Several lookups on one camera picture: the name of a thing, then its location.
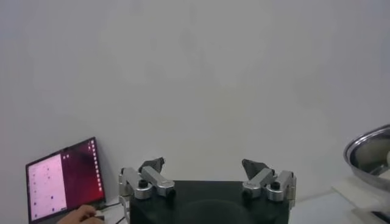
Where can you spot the white side table with mouse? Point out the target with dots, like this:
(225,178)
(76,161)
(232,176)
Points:
(111,213)

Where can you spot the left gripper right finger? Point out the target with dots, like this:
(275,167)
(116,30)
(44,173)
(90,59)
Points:
(265,179)

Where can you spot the laptop with red desktop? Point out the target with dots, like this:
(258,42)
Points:
(79,170)

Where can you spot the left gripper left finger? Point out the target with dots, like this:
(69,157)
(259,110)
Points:
(152,179)

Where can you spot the bare person hand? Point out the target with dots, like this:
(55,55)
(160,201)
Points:
(80,216)

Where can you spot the metal bowl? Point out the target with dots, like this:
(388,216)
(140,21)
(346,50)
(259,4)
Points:
(365,172)

